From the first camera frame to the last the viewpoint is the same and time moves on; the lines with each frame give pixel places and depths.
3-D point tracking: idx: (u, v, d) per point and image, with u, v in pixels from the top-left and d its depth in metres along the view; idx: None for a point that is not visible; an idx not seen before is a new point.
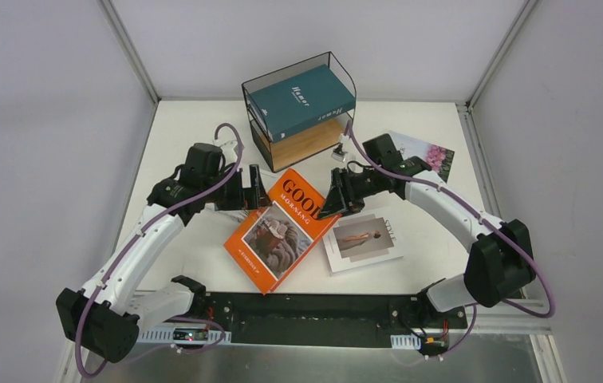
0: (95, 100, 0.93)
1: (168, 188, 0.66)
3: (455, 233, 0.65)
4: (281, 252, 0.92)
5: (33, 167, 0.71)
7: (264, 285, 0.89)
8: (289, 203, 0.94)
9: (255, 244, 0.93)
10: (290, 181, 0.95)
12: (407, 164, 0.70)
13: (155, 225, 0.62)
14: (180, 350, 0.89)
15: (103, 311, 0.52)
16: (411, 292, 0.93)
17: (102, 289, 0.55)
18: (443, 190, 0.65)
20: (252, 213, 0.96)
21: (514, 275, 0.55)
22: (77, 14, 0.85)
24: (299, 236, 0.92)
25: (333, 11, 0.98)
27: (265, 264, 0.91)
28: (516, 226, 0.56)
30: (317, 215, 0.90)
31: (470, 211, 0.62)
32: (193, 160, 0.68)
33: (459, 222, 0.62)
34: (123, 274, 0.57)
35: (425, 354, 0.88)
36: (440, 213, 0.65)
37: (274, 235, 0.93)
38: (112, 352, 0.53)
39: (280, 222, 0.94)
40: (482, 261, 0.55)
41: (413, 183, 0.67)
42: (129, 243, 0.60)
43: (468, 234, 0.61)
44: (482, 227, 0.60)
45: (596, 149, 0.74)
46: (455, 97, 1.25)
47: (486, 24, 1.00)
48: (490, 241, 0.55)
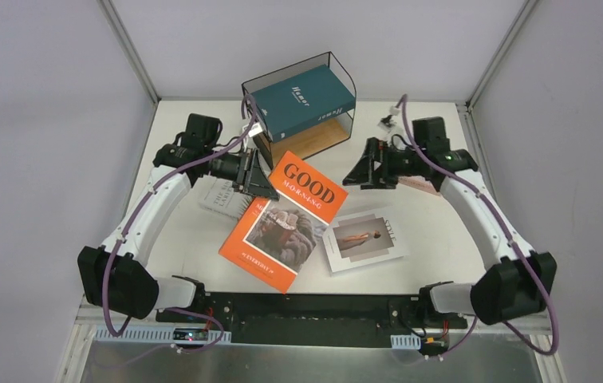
0: (94, 100, 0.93)
1: (172, 151, 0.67)
3: (478, 243, 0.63)
4: (296, 243, 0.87)
5: (33, 168, 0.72)
7: (282, 283, 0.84)
8: (296, 190, 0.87)
9: (262, 242, 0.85)
10: (293, 166, 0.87)
12: (453, 158, 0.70)
13: (166, 183, 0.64)
14: (180, 350, 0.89)
15: (128, 262, 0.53)
16: (411, 292, 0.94)
17: (123, 242, 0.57)
18: (482, 197, 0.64)
20: (250, 210, 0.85)
21: (522, 299, 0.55)
22: (77, 15, 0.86)
24: (313, 223, 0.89)
25: (333, 10, 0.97)
27: (279, 260, 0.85)
28: (545, 259, 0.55)
30: (329, 198, 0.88)
31: (502, 229, 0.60)
32: (196, 126, 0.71)
33: (487, 238, 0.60)
34: (141, 229, 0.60)
35: (425, 354, 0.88)
36: (474, 224, 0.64)
37: (285, 228, 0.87)
38: (140, 306, 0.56)
39: (287, 212, 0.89)
40: (497, 284, 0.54)
41: (452, 180, 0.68)
42: (143, 202, 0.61)
43: (494, 253, 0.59)
44: (509, 249, 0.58)
45: (596, 148, 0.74)
46: (455, 97, 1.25)
47: (486, 23, 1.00)
48: (513, 268, 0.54)
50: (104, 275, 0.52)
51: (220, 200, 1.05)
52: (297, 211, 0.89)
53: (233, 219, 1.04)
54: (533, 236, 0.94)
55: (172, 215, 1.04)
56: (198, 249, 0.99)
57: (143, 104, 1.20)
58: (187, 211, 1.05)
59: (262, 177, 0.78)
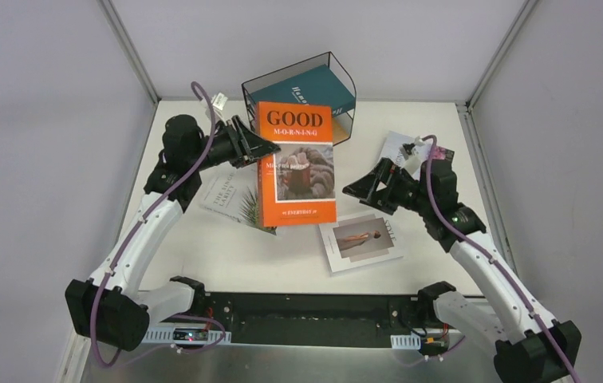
0: (94, 100, 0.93)
1: (164, 176, 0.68)
3: (496, 312, 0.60)
4: (318, 175, 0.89)
5: (33, 168, 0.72)
7: (328, 215, 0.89)
8: (290, 131, 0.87)
9: (293, 192, 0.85)
10: (273, 112, 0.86)
12: (460, 218, 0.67)
13: (155, 211, 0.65)
14: (180, 350, 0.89)
15: (114, 297, 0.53)
16: (411, 293, 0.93)
17: (111, 275, 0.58)
18: (495, 264, 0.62)
20: (265, 171, 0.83)
21: (552, 372, 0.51)
22: (77, 14, 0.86)
24: (320, 150, 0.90)
25: (333, 10, 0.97)
27: (317, 199, 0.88)
28: (568, 328, 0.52)
30: (319, 121, 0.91)
31: (522, 298, 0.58)
32: (172, 144, 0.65)
33: (507, 308, 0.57)
34: (130, 261, 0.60)
35: (425, 354, 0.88)
36: (489, 290, 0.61)
37: (302, 170, 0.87)
38: (128, 337, 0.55)
39: (294, 155, 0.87)
40: (523, 358, 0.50)
41: (464, 244, 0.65)
42: (132, 232, 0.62)
43: (516, 325, 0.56)
44: (532, 321, 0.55)
45: (597, 148, 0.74)
46: (455, 97, 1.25)
47: (486, 23, 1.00)
48: (539, 343, 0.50)
50: (92, 308, 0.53)
51: (220, 201, 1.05)
52: (301, 149, 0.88)
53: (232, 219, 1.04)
54: (533, 236, 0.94)
55: None
56: (197, 250, 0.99)
57: (143, 104, 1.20)
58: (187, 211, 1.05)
59: (255, 137, 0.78)
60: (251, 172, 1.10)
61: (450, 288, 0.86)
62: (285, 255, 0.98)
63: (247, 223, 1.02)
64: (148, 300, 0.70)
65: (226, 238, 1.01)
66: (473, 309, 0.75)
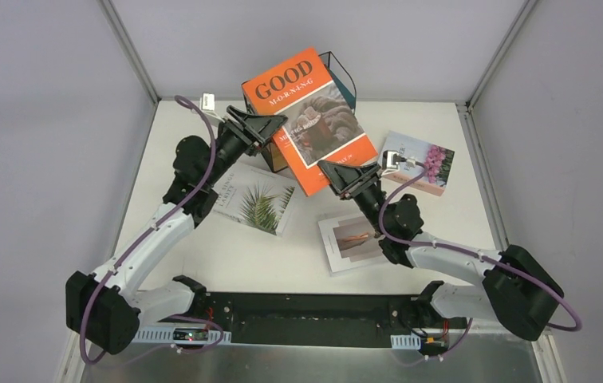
0: (93, 100, 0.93)
1: (184, 189, 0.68)
3: (467, 279, 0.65)
4: (333, 120, 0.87)
5: (33, 167, 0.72)
7: (366, 152, 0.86)
8: (285, 93, 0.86)
9: (319, 151, 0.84)
10: (261, 88, 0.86)
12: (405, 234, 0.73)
13: (169, 220, 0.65)
14: (180, 350, 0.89)
15: (112, 296, 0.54)
16: (411, 292, 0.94)
17: (113, 274, 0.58)
18: (439, 244, 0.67)
20: (281, 145, 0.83)
21: (540, 300, 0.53)
22: (77, 15, 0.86)
24: (324, 96, 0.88)
25: (333, 10, 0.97)
27: (346, 142, 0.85)
28: (515, 252, 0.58)
30: (308, 67, 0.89)
31: (467, 253, 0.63)
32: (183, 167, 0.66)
33: (465, 268, 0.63)
34: (134, 263, 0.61)
35: (425, 354, 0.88)
36: (447, 266, 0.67)
37: (317, 124, 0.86)
38: (114, 341, 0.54)
39: (302, 115, 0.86)
40: (498, 296, 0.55)
41: (412, 248, 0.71)
42: (143, 234, 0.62)
43: (478, 275, 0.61)
44: (484, 264, 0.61)
45: (596, 148, 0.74)
46: (455, 97, 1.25)
47: (486, 24, 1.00)
48: (498, 275, 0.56)
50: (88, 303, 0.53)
51: (220, 200, 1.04)
52: (303, 106, 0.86)
53: (233, 219, 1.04)
54: (534, 236, 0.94)
55: None
56: (197, 249, 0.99)
57: (143, 104, 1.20)
58: None
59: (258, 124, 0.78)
60: (251, 172, 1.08)
61: (439, 285, 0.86)
62: (285, 255, 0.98)
63: (247, 223, 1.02)
64: (143, 302, 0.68)
65: (227, 238, 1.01)
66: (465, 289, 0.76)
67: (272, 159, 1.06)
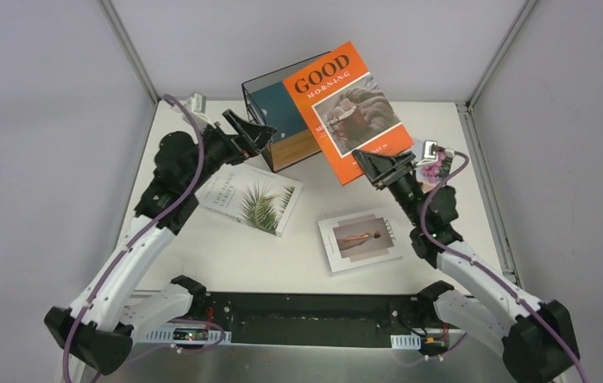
0: (93, 100, 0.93)
1: (156, 198, 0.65)
3: (490, 309, 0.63)
4: (369, 110, 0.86)
5: (33, 167, 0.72)
7: (403, 140, 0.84)
8: (322, 86, 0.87)
9: (354, 140, 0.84)
10: (298, 82, 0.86)
12: (439, 234, 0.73)
13: (141, 239, 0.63)
14: (180, 350, 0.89)
15: (88, 332, 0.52)
16: (411, 292, 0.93)
17: (88, 309, 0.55)
18: (475, 264, 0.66)
20: (318, 136, 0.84)
21: (556, 360, 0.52)
22: (77, 15, 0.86)
24: (360, 87, 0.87)
25: (333, 10, 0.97)
27: (382, 132, 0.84)
28: (556, 309, 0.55)
30: (346, 60, 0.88)
31: (506, 288, 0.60)
32: (167, 165, 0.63)
33: (495, 301, 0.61)
34: (108, 294, 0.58)
35: (425, 354, 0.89)
36: (479, 290, 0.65)
37: (353, 115, 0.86)
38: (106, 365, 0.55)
39: (338, 107, 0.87)
40: (522, 345, 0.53)
41: (446, 254, 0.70)
42: (117, 259, 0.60)
43: (506, 314, 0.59)
44: (519, 306, 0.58)
45: (596, 148, 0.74)
46: (455, 97, 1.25)
47: (486, 24, 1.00)
48: (528, 324, 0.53)
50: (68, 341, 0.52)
51: (220, 201, 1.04)
52: (340, 98, 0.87)
53: (232, 219, 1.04)
54: (534, 236, 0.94)
55: None
56: (197, 250, 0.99)
57: (142, 104, 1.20)
58: None
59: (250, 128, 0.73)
60: (251, 172, 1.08)
61: (448, 288, 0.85)
62: (285, 255, 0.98)
63: (246, 223, 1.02)
64: (137, 316, 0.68)
65: (227, 238, 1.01)
66: (477, 306, 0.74)
67: (272, 159, 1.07)
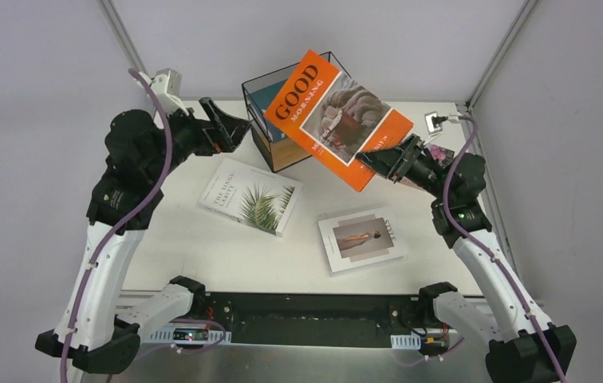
0: (93, 100, 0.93)
1: (107, 197, 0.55)
3: (494, 313, 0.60)
4: (354, 111, 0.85)
5: (33, 168, 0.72)
7: (401, 126, 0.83)
8: (302, 104, 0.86)
9: (353, 144, 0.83)
10: (280, 109, 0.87)
12: (467, 216, 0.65)
13: (105, 250, 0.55)
14: (180, 350, 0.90)
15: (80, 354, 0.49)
16: (411, 293, 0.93)
17: (72, 334, 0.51)
18: (497, 262, 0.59)
20: (317, 154, 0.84)
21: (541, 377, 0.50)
22: (77, 17, 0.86)
24: (337, 92, 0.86)
25: (333, 11, 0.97)
27: (376, 126, 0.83)
28: (565, 335, 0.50)
30: (313, 69, 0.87)
31: (519, 298, 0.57)
32: (124, 152, 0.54)
33: (503, 308, 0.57)
34: (89, 314, 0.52)
35: (425, 354, 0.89)
36: (488, 289, 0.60)
37: (341, 120, 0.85)
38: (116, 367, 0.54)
39: (325, 118, 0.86)
40: (514, 357, 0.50)
41: (467, 241, 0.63)
42: (84, 279, 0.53)
43: (510, 325, 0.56)
44: (526, 321, 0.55)
45: (596, 148, 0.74)
46: (455, 97, 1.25)
47: (486, 23, 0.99)
48: (531, 343, 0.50)
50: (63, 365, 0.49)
51: (220, 201, 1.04)
52: (323, 108, 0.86)
53: (233, 219, 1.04)
54: (534, 237, 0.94)
55: (173, 220, 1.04)
56: (196, 250, 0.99)
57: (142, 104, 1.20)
58: (187, 212, 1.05)
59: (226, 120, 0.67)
60: (251, 172, 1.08)
61: (451, 288, 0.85)
62: (285, 256, 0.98)
63: (246, 223, 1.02)
64: (142, 314, 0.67)
65: (227, 238, 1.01)
66: (474, 309, 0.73)
67: (272, 159, 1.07)
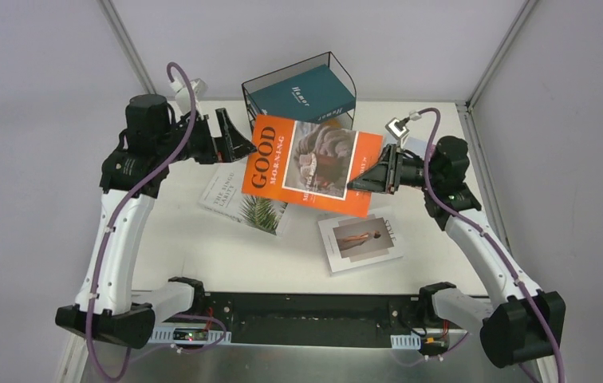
0: (93, 100, 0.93)
1: (119, 166, 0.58)
3: (484, 284, 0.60)
4: (325, 150, 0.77)
5: (33, 167, 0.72)
7: (372, 144, 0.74)
8: (275, 166, 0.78)
9: (339, 179, 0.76)
10: (256, 176, 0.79)
12: (457, 197, 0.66)
13: (123, 214, 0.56)
14: (180, 350, 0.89)
15: (108, 319, 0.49)
16: (411, 292, 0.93)
17: (95, 299, 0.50)
18: (486, 236, 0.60)
20: (310, 203, 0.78)
21: (534, 343, 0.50)
22: (77, 16, 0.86)
24: (299, 140, 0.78)
25: (333, 9, 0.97)
27: (351, 155, 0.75)
28: (552, 298, 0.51)
30: (266, 129, 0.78)
31: (508, 268, 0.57)
32: (141, 124, 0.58)
33: (493, 278, 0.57)
34: (111, 278, 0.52)
35: (425, 354, 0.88)
36: (477, 261, 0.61)
37: (318, 163, 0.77)
38: (136, 341, 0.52)
39: (301, 168, 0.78)
40: (504, 323, 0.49)
41: (457, 219, 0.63)
42: (103, 245, 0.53)
43: (500, 293, 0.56)
44: (516, 289, 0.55)
45: (597, 147, 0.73)
46: (455, 97, 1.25)
47: (486, 23, 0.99)
48: (520, 307, 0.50)
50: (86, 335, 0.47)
51: (220, 201, 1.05)
52: (296, 159, 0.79)
53: (232, 219, 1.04)
54: (534, 236, 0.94)
55: (171, 218, 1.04)
56: (197, 249, 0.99)
57: None
58: (187, 212, 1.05)
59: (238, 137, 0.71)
60: None
61: (450, 286, 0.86)
62: (285, 256, 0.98)
63: (247, 223, 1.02)
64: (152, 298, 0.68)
65: (226, 238, 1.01)
66: (467, 298, 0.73)
67: None
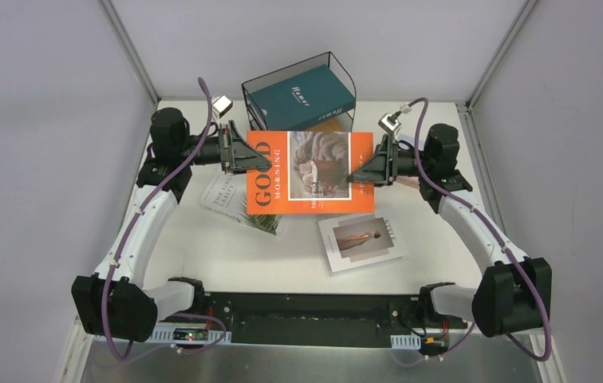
0: (92, 100, 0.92)
1: (154, 170, 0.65)
3: (475, 255, 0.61)
4: (322, 155, 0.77)
5: (33, 167, 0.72)
7: (364, 140, 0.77)
8: (277, 179, 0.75)
9: (341, 179, 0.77)
10: (260, 193, 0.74)
12: (449, 180, 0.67)
13: (152, 202, 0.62)
14: (180, 350, 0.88)
15: (124, 286, 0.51)
16: (411, 292, 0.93)
17: (116, 267, 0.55)
18: (475, 211, 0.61)
20: (319, 210, 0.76)
21: (522, 313, 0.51)
22: (77, 16, 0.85)
24: (295, 152, 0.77)
25: (333, 9, 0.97)
27: (348, 154, 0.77)
28: (540, 264, 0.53)
30: (261, 143, 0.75)
31: (495, 235, 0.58)
32: (161, 141, 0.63)
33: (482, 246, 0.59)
34: (134, 251, 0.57)
35: (425, 354, 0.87)
36: (469, 235, 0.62)
37: (319, 170, 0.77)
38: (140, 329, 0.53)
39: (304, 178, 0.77)
40: (490, 287, 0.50)
41: (448, 199, 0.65)
42: (132, 222, 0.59)
43: (487, 259, 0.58)
44: (503, 254, 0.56)
45: (597, 148, 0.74)
46: (455, 97, 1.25)
47: (486, 24, 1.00)
48: (506, 271, 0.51)
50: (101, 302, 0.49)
51: (220, 201, 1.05)
52: (296, 170, 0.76)
53: (232, 219, 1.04)
54: (534, 236, 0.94)
55: (172, 215, 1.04)
56: (197, 249, 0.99)
57: (143, 104, 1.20)
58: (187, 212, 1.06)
59: (247, 148, 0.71)
60: None
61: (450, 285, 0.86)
62: (285, 255, 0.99)
63: (247, 222, 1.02)
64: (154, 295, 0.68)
65: (227, 238, 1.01)
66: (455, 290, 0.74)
67: None
